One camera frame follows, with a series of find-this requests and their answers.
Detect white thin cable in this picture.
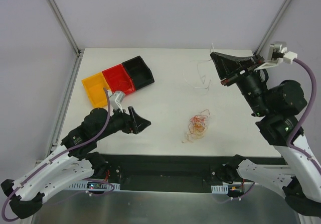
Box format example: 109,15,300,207
182,43,218,94

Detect orange red cables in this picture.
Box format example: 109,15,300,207
182,108,211,144

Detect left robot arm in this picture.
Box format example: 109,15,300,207
1,106,151,222

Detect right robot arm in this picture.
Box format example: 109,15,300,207
210,52,320,217

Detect red plastic bin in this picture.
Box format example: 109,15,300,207
102,64,136,95

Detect yellow plastic bin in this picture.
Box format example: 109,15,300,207
82,72,111,108

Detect black plastic bin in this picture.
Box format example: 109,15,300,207
122,56,154,90

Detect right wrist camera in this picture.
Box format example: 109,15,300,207
255,41,298,70

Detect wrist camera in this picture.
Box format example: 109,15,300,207
255,41,298,70
108,90,125,111

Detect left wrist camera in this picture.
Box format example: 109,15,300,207
108,90,125,111

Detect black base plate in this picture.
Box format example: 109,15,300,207
86,152,242,193

